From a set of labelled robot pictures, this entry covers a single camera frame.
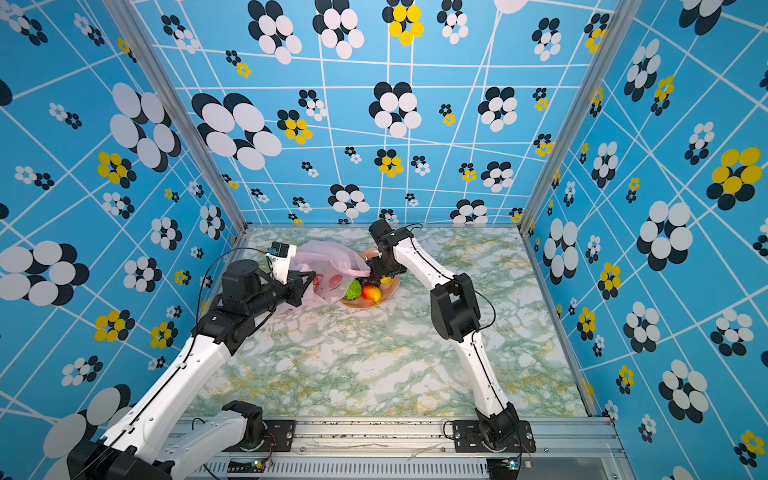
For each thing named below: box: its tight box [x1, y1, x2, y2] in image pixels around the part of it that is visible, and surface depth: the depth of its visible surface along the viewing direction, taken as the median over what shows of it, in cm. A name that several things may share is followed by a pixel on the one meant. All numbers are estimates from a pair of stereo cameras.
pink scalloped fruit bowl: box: [344, 276, 401, 309], surface depth 98 cm
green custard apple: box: [345, 279, 362, 300], surface depth 95 cm
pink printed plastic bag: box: [291, 240, 371, 303], surface depth 93 cm
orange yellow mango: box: [361, 285, 382, 302], surface depth 98 cm
